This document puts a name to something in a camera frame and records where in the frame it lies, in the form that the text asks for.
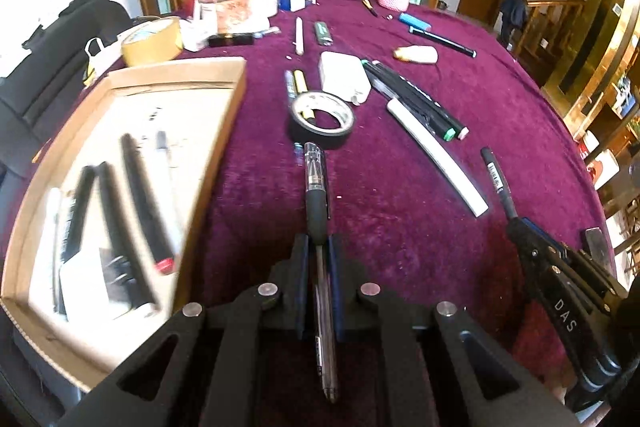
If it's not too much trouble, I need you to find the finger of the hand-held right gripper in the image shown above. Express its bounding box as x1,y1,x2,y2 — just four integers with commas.
506,216,569,262
581,228,628,297

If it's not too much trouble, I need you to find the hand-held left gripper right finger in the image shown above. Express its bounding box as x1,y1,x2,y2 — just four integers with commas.
327,234,583,427

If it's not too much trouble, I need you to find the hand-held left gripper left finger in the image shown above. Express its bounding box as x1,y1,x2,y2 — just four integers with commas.
57,234,311,427

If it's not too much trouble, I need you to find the black pen barcode label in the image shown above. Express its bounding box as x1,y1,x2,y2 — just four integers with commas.
480,147,519,223

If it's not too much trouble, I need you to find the clear pen black grip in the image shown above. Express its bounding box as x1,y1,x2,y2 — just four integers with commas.
304,142,341,404

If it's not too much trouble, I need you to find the black tape roll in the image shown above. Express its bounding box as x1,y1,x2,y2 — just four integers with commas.
287,91,356,150

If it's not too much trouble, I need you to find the black marker red tip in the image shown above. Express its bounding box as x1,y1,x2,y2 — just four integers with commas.
121,134,177,276

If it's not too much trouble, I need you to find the yellow black pen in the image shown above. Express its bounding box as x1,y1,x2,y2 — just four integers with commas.
293,69,317,122

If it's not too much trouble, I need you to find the shallow cardboard tray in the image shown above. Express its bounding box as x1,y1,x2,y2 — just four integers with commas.
0,56,248,393

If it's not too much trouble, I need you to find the wooden display shelf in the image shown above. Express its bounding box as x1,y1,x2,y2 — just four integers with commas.
575,72,640,278

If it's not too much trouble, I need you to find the long white tube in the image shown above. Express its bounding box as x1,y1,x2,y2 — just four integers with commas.
386,98,489,218

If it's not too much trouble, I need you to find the bundle of black markers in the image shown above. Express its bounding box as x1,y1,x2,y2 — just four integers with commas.
362,59,457,142

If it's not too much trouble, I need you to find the white power adapter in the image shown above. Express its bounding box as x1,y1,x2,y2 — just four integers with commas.
318,51,372,106

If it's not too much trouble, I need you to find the wooden stair railing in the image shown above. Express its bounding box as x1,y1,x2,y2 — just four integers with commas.
520,0,586,58

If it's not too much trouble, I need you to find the white bottle orange cap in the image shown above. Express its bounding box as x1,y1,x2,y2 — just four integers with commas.
393,45,439,64

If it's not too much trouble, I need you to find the long black pen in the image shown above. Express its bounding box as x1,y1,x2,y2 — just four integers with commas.
409,26,477,58

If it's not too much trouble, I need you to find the blue lighter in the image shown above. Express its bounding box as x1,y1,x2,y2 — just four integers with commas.
398,13,432,32

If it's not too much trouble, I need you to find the black lipstick case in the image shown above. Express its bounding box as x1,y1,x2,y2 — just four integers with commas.
208,33,255,48

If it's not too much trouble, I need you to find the small white tube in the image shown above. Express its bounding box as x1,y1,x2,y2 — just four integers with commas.
240,24,281,39

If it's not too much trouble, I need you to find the small white barcode box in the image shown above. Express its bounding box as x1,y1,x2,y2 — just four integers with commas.
180,19,211,52

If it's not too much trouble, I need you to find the yellow tape roll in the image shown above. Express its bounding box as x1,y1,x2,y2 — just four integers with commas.
121,17,182,68

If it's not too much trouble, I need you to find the white face mask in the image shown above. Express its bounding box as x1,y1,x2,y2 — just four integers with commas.
82,38,124,86

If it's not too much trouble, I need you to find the black sofa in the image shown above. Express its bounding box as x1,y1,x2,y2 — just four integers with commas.
0,0,133,178

